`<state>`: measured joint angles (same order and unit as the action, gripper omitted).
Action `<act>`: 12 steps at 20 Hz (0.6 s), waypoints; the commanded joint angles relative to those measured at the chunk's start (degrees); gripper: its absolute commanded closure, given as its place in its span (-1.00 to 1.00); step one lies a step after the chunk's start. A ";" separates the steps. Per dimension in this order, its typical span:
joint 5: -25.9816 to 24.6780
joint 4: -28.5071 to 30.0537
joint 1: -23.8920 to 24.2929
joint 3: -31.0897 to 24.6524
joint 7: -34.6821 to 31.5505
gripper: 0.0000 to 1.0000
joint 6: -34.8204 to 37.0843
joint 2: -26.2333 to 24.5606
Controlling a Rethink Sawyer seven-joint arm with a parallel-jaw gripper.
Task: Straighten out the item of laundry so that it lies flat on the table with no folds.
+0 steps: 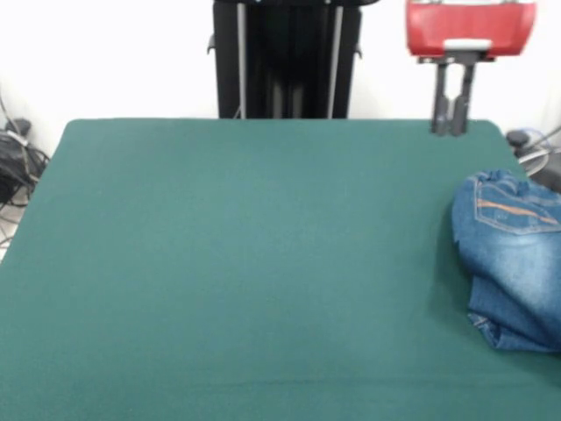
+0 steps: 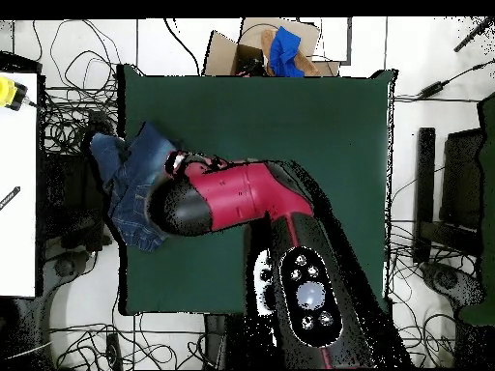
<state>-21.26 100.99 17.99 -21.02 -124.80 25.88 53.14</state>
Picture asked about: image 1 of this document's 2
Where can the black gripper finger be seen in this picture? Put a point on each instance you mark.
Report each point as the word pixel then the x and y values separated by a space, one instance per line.
pixel 440 114
pixel 460 116

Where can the dark green table cloth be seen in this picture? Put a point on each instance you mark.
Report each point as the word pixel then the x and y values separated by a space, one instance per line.
pixel 241 263

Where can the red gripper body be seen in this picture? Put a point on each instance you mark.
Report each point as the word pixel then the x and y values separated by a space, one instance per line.
pixel 429 26

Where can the blue denim jeans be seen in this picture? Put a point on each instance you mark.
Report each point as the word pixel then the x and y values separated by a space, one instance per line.
pixel 513 263

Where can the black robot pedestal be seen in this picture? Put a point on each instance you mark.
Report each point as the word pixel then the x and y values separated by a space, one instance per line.
pixel 228 66

